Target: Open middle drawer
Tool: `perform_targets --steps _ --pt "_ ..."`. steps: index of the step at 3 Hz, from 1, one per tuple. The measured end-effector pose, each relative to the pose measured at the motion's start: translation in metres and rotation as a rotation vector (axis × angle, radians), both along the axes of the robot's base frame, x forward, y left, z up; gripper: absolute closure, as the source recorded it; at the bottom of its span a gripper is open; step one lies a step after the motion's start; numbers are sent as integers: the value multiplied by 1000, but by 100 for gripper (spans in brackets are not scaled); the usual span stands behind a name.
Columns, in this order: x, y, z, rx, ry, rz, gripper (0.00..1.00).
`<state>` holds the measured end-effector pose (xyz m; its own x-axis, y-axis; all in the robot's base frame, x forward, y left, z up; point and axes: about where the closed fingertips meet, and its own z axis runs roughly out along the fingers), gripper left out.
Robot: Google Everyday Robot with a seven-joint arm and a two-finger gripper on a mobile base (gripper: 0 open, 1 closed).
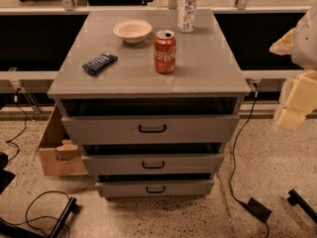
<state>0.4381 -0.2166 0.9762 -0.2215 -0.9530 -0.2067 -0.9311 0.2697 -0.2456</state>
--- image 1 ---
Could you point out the clear plastic water bottle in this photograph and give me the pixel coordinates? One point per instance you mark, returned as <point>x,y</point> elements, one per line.
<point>186,15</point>

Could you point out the grey drawer cabinet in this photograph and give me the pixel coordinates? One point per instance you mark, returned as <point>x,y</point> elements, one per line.
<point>206,81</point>

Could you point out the dark blue snack packet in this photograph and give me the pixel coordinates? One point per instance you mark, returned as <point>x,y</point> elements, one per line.
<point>96,65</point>

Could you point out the grey drawer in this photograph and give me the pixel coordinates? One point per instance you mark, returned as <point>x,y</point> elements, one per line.
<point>119,130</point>
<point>154,188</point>
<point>153,164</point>

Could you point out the black stand leg right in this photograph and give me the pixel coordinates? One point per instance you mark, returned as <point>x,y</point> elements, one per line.
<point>296,199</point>

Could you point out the black stand leg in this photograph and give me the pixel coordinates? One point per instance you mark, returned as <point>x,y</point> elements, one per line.
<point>296,199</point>
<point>71,207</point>

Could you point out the grey top drawer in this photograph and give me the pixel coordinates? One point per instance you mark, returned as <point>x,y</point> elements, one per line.
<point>119,130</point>

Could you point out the white paper bowl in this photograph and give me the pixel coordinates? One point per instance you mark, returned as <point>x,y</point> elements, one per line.
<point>132,31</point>

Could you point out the black power adapter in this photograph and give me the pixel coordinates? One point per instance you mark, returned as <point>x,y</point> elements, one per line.
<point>258,210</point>

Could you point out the brown cardboard box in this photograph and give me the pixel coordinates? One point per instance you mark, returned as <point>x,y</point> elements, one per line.
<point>58,155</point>

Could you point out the black stand leg left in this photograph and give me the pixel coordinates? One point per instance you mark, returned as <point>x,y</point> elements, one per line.
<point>71,207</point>

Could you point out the grey bottom drawer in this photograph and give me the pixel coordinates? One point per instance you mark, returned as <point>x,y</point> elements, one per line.
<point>154,188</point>

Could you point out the red coca-cola can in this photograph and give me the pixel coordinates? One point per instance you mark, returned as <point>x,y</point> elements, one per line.
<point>164,51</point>

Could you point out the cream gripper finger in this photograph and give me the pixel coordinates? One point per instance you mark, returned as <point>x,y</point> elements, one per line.
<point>298,98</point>

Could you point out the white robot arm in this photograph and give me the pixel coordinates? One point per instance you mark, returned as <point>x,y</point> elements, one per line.
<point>301,43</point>

